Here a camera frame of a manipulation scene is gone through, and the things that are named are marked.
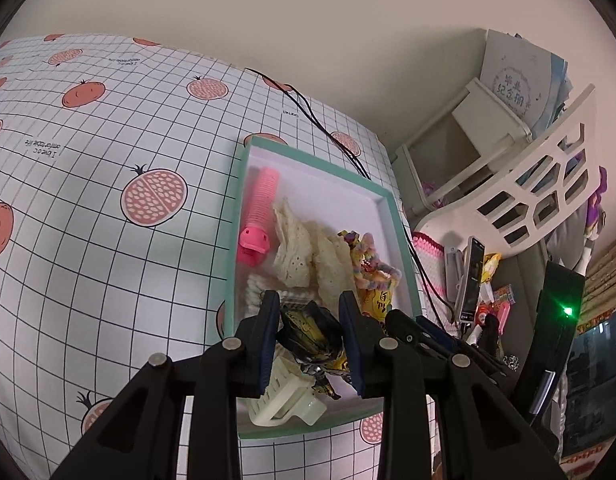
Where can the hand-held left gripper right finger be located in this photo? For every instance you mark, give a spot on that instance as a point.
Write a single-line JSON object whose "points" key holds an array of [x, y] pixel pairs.
{"points": [[353, 345]]}

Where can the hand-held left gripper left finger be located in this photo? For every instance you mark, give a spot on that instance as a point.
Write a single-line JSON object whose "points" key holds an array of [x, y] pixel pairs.
{"points": [[268, 340]]}

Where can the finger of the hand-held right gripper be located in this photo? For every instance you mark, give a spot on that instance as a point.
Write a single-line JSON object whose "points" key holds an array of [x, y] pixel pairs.
{"points": [[400, 322], [430, 327]]}

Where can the yellow snack packet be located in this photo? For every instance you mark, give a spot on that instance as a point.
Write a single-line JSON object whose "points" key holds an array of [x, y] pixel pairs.
{"points": [[375, 302]]}

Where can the black jointed toy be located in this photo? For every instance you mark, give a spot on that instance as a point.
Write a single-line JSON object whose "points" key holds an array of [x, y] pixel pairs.
{"points": [[313, 335]]}

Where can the bundle of gold hairpins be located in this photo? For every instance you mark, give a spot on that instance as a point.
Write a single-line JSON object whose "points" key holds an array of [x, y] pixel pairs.
{"points": [[294, 304]]}

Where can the cotton swab pack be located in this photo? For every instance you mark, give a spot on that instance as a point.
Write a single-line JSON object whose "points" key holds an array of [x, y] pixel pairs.
{"points": [[255, 290]]}

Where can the cream claw hair clip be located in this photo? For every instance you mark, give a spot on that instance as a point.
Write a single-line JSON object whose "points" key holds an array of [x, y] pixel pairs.
{"points": [[288, 400]]}

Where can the pastel fuzzy hair band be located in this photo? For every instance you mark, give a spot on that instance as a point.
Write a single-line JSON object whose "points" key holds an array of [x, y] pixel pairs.
{"points": [[370, 255]]}

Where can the cream lace cloth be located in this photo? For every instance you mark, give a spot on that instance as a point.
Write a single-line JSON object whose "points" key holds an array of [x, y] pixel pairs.
{"points": [[298, 250]]}

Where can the colourful block toy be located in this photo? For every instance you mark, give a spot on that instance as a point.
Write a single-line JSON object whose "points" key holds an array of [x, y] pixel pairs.
{"points": [[348, 237]]}

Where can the pink hair roller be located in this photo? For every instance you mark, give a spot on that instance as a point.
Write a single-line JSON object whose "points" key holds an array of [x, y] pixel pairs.
{"points": [[263, 200]]}

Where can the teal-edged white cardboard box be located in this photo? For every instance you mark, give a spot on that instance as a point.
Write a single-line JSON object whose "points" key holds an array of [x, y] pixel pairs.
{"points": [[308, 190]]}

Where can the small pink box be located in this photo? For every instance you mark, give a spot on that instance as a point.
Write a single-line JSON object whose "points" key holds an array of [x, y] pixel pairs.
{"points": [[502, 317]]}

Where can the colourful puzzle cube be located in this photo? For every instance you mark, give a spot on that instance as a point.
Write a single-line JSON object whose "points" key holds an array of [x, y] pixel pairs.
{"points": [[505, 294]]}

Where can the grey phone stand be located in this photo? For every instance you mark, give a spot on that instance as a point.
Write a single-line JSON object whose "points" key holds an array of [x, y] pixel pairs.
{"points": [[452, 275]]}

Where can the black cloth item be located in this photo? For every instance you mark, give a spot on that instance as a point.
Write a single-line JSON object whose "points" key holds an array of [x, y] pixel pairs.
{"points": [[490, 337]]}

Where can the black smartphone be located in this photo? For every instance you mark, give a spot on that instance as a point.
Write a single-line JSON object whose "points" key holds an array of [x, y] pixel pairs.
{"points": [[471, 280]]}

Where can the gold patterned cloth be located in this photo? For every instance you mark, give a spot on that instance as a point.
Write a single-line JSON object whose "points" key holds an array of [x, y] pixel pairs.
{"points": [[607, 280]]}

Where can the pink white crocheted mat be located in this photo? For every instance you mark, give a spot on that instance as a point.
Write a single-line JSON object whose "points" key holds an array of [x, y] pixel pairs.
{"points": [[437, 260]]}

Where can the small yellow snack pack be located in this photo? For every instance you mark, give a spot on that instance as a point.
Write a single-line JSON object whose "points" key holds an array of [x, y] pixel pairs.
{"points": [[490, 267]]}

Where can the white lattice panel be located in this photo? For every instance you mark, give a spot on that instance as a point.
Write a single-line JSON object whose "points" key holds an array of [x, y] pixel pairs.
{"points": [[447, 220]]}

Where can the purple doll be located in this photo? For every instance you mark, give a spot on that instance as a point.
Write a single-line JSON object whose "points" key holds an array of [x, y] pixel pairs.
{"points": [[595, 210]]}

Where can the pink plastic trinket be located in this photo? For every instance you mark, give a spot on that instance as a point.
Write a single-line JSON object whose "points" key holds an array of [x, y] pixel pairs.
{"points": [[427, 189]]}

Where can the white tiered storage rack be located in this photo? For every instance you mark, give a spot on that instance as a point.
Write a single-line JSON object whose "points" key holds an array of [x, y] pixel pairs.
{"points": [[492, 110]]}

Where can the pale blue booklet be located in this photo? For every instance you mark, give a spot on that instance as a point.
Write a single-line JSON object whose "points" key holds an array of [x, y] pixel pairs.
{"points": [[517, 75]]}

